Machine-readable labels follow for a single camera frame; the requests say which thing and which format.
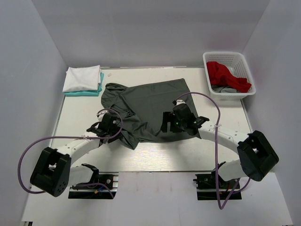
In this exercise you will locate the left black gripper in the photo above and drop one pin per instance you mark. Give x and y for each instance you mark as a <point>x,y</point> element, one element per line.
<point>112,128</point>

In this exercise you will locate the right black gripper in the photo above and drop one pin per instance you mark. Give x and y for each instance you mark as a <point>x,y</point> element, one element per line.
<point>170,122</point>

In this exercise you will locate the dark grey t shirt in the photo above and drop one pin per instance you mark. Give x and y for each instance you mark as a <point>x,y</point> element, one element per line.
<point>142,107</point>

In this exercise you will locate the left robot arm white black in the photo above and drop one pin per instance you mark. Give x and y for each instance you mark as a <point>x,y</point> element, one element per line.
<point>54,170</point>

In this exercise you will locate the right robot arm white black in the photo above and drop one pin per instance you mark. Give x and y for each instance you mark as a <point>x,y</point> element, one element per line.
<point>256,155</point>

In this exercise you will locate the folded teal t shirt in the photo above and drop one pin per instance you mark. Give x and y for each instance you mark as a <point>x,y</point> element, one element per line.
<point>87,93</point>

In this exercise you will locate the folded white t shirt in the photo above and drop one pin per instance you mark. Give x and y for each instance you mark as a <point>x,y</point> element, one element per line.
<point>82,79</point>

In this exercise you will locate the grey t shirt in basket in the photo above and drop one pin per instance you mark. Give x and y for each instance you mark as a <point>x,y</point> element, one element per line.
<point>223,89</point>

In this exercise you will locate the red t shirt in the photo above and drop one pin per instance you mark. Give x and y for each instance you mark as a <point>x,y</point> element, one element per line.
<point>220,76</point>

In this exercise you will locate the white plastic basket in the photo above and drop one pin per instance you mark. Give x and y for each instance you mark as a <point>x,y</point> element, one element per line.
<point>237,65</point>

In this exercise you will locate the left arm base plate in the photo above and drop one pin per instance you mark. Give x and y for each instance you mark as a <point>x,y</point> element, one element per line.
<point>102,187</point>

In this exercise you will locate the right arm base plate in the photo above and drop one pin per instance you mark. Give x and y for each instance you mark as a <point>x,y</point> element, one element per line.
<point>206,187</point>

